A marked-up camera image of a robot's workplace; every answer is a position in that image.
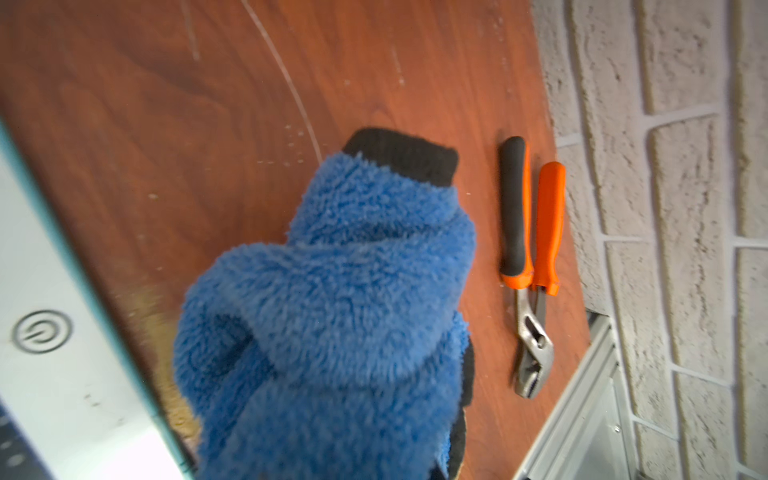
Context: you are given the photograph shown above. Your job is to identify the orange handled pliers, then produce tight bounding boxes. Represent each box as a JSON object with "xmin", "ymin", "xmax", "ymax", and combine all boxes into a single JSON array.
[{"xmin": 499, "ymin": 136, "xmax": 566, "ymax": 399}]

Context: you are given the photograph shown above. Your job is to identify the blue microfiber cleaning mitt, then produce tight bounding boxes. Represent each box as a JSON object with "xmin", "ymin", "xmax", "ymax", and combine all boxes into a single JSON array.
[{"xmin": 173, "ymin": 127, "xmax": 476, "ymax": 479}]

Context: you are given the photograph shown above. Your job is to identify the aluminium mounting rail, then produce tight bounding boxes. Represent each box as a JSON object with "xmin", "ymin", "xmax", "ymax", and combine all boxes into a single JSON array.
[{"xmin": 514, "ymin": 312, "xmax": 641, "ymax": 479}]

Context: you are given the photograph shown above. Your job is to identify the blue-edged drawing tablet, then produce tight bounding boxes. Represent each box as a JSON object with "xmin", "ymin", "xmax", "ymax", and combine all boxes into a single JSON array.
[{"xmin": 1, "ymin": 133, "xmax": 193, "ymax": 479}]

